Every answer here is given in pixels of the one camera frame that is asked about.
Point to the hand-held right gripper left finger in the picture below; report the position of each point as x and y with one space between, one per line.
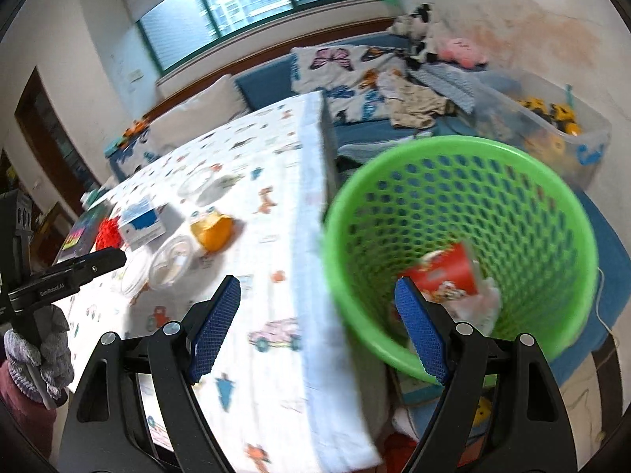
217 325

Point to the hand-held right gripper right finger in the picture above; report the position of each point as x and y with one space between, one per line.
421 330

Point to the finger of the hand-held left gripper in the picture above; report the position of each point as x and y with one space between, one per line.
88 265

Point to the red spiky ball toy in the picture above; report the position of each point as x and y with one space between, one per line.
108 234

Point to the red snack packet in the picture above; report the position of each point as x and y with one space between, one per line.
448 271

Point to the blue white milk carton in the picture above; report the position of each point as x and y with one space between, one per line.
143 226

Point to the large clear plastic cup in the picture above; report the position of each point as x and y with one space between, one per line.
170 261

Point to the orange yellow packet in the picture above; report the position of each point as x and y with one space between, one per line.
212 231

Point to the small clear plastic cup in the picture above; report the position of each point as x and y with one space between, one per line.
197 182

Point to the green plastic basket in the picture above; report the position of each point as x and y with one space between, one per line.
517 207

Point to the person's left forearm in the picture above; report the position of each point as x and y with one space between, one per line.
22 419

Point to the tissue pack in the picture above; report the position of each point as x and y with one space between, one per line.
96 196

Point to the printed blanket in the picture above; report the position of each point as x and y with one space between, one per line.
256 236

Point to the small butterfly pillow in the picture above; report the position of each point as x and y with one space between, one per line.
135 155

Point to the teal toy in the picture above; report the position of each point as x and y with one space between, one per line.
114 147

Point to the red cloth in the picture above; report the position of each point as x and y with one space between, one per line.
399 453

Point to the dark wooden door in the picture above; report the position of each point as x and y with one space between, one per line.
54 133

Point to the orange toy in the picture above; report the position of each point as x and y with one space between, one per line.
135 129

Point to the beige pillow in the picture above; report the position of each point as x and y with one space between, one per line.
197 108

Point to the clear storage bin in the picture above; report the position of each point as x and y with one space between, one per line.
542 157

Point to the beige printed garment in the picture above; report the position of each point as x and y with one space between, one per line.
414 101

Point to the grey patterned cloth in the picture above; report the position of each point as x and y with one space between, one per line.
448 86

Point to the yellow toy vehicles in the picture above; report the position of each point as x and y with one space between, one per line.
552 116

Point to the large butterfly pillow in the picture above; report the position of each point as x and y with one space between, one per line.
345 74

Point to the pink plush toy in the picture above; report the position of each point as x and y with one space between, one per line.
463 51

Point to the window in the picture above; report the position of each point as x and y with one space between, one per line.
236 5

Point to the black white cow plush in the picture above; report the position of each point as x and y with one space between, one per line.
419 29

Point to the white wall switch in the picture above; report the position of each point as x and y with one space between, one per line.
136 76

